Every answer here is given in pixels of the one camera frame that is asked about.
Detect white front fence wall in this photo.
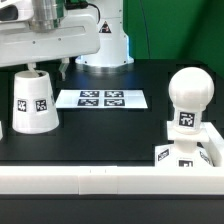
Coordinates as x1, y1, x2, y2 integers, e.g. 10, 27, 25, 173
0, 166, 224, 195

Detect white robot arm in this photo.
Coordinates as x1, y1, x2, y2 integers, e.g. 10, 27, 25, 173
0, 0, 133, 75

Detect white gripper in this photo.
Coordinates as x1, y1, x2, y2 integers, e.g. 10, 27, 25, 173
0, 0, 100, 80

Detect white lamp bulb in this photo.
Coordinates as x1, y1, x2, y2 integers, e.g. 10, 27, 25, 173
168, 67, 214, 134

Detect white lamp base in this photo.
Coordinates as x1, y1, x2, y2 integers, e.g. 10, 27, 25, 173
155, 121, 213, 168

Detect white fence wall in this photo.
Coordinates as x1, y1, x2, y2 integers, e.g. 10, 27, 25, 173
0, 166, 224, 195
204, 122, 224, 168

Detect white right fence wall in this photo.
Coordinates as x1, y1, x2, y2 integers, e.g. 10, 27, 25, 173
204, 122, 224, 168

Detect white marker sheet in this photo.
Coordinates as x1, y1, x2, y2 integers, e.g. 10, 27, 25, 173
56, 90, 148, 109

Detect white lamp shade cone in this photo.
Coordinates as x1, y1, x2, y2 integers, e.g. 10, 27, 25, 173
12, 70, 59, 134

